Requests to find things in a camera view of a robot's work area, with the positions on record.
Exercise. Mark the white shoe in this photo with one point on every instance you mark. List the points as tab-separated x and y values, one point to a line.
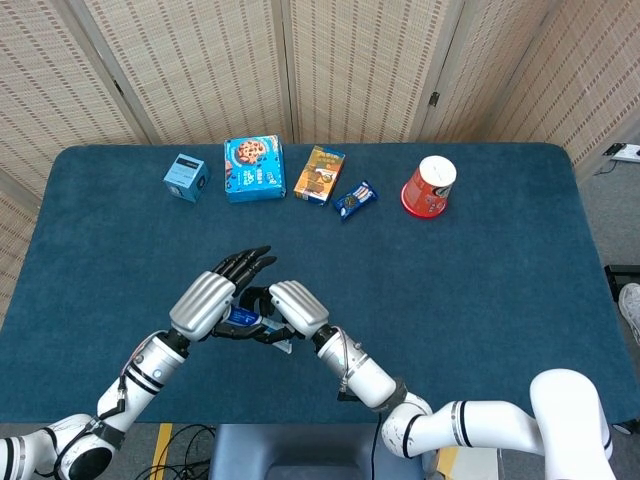
631	310

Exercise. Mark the yellow floor tape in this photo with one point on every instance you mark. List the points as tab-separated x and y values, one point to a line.
161	450

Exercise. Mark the blue cookie box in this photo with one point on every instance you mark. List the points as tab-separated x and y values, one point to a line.
255	170

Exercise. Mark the small light blue box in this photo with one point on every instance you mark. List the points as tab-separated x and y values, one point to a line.
185	175

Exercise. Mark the dark blue cookie packet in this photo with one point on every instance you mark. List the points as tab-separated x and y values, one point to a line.
355	200

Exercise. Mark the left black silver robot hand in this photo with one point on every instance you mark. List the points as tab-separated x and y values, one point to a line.
202	305

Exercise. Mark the yellow white cardboard box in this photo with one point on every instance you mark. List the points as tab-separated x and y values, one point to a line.
470	465

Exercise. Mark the orange yellow cracker box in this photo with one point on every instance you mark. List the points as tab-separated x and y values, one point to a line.
320	175

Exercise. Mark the black box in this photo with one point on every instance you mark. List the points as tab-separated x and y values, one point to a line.
617	274

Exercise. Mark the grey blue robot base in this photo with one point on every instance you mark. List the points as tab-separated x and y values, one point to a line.
300	450

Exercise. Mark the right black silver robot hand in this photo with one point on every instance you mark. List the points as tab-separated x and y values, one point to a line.
300	307

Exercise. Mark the blue table cloth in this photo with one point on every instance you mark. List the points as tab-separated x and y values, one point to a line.
450	280

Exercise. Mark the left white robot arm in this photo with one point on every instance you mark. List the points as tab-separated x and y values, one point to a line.
147	367

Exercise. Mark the dark screen hinge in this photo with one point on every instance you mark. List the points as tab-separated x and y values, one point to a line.
434	98
118	86

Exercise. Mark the woven folding screen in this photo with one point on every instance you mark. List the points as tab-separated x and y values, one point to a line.
210	65

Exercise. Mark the white blue toothpaste tube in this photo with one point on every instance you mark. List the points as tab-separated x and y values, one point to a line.
244	316

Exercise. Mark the red instant noodle cup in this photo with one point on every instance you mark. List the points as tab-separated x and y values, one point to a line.
427	192

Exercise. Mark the white power strip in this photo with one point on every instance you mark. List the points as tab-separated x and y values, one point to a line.
625	151

